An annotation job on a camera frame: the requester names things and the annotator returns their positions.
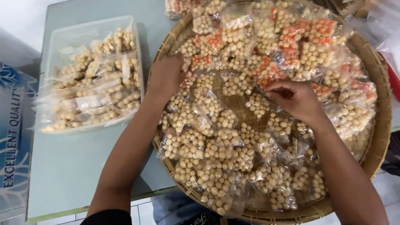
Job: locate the person's left hand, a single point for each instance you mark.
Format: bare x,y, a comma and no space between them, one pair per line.
164,78

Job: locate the person's right hand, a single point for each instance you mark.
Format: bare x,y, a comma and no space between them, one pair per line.
301,100

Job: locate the person's left fingers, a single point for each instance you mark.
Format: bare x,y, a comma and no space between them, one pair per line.
178,57

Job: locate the small clear bag beige balls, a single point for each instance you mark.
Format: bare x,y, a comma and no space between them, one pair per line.
257,106

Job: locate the stack of packets in container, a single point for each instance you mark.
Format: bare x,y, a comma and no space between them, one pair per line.
97,90

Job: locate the pile of clear snack packets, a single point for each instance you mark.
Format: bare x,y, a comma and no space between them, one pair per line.
218,162

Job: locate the clear plastic rectangular container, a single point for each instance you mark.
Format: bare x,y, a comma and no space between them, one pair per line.
62,34

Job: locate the blue denim trousers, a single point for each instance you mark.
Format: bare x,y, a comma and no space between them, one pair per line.
178,207

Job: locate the black sleeve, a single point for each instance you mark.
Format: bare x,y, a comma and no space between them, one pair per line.
107,218

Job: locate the blue and white printed carton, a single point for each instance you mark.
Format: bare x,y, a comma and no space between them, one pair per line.
14,131

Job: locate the round woven bamboo tray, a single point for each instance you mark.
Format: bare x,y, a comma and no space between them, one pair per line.
379,93

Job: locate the heap of clear plastic bags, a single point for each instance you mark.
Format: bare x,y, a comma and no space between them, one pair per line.
382,28

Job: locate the red plastic object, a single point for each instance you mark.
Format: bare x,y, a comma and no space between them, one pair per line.
394,81

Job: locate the dark fabric object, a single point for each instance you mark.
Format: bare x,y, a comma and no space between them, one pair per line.
393,154

